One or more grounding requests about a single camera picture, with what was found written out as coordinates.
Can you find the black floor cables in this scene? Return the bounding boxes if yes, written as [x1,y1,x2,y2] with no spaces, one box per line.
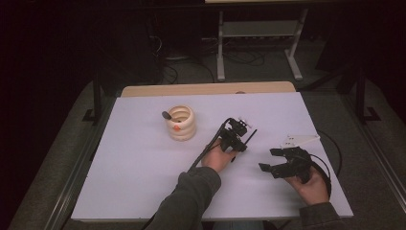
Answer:
[222,49,268,68]
[160,57,216,85]

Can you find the person's right hand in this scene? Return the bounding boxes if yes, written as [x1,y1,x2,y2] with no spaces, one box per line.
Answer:
[283,169,331,206]

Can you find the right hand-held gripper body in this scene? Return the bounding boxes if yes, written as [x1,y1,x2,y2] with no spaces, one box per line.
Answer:
[269,133,321,185]

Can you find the aluminium frame rail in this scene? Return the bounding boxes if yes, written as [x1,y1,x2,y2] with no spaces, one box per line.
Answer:
[42,99,117,230]
[339,94,406,204]

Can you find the black metal stand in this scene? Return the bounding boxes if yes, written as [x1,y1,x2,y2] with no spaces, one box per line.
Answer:
[81,73,107,125]
[353,68,383,125]

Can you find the person's left hand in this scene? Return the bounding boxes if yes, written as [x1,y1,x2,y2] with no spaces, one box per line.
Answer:
[200,143,237,173]

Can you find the white metal desk frame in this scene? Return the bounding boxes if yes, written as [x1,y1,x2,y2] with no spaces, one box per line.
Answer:
[215,9,309,82]

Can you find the hand-held gripper cable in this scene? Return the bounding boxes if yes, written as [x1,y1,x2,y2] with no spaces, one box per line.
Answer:
[140,117,234,230]
[310,128,343,199]

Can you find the cream ribbed brush holder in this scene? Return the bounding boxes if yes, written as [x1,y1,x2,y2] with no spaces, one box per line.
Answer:
[165,104,197,142]

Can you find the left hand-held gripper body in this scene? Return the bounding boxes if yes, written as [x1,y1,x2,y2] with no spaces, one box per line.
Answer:
[218,117,253,153]

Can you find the black makeup brush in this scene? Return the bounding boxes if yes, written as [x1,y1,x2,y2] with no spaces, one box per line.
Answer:
[161,110,183,125]

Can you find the right hand-held gripper cable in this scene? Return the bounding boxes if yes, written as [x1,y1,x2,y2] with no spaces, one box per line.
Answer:
[310,128,343,199]

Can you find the white table mat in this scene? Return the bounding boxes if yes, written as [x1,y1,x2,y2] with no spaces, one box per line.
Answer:
[70,91,354,222]

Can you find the left hand-held gripper cable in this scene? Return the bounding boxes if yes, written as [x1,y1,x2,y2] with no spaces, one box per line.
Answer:
[140,117,234,230]

